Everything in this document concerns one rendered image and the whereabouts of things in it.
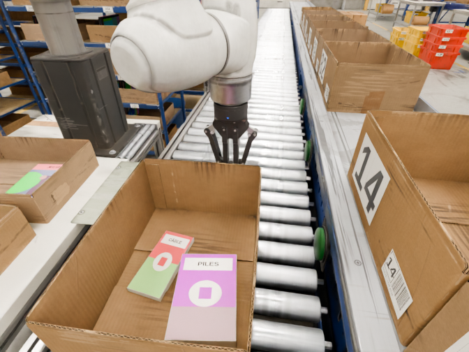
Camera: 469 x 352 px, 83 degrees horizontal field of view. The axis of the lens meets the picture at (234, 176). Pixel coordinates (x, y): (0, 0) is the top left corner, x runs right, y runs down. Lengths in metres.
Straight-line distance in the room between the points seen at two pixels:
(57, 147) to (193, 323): 0.78
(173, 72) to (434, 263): 0.39
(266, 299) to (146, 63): 0.47
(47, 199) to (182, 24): 0.60
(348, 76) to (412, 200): 0.67
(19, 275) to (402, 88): 1.20
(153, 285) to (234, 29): 0.50
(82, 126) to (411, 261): 1.02
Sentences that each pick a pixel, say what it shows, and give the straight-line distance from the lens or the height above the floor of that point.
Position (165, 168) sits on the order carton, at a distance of 0.68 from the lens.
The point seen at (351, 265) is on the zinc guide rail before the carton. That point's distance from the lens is 0.50.
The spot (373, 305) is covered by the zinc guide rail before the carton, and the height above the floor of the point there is 0.89.
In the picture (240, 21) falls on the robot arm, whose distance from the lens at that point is 0.51.
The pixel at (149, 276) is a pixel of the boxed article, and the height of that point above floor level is 0.77.
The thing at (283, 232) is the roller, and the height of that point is 0.74.
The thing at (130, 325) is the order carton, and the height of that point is 0.76.
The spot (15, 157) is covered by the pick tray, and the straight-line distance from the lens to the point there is 1.21.
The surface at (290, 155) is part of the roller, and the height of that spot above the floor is 0.74.
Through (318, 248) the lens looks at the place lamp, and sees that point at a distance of 0.59.
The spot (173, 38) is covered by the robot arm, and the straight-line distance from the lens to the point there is 0.40.
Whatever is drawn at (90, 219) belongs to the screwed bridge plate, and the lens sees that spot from 0.82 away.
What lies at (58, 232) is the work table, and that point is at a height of 0.75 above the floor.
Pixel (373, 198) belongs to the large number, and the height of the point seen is 0.95.
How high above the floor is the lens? 1.27
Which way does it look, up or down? 36 degrees down
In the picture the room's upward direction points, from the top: straight up
